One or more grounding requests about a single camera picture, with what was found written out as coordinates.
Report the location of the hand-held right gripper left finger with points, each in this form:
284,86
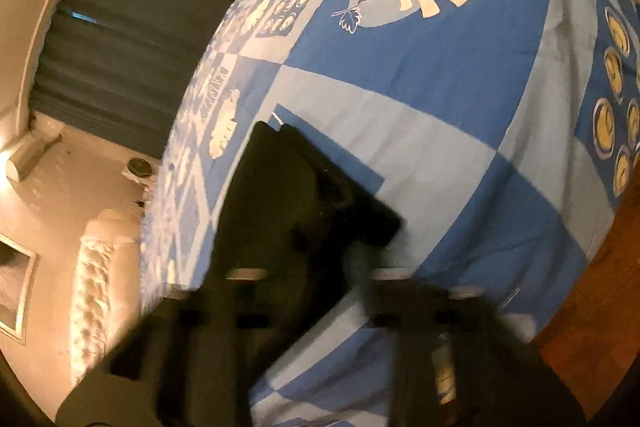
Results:
235,312

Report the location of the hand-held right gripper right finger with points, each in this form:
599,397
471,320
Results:
372,289

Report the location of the black pants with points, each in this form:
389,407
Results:
310,197

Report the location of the small round fan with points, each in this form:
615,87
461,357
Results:
137,167

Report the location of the bed with blue patterned sheet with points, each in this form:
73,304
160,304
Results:
450,107

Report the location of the dark green curtain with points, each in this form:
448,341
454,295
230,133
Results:
125,32

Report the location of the framed wall picture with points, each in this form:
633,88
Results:
10,287

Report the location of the white wall air conditioner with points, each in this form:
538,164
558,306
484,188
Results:
30,157

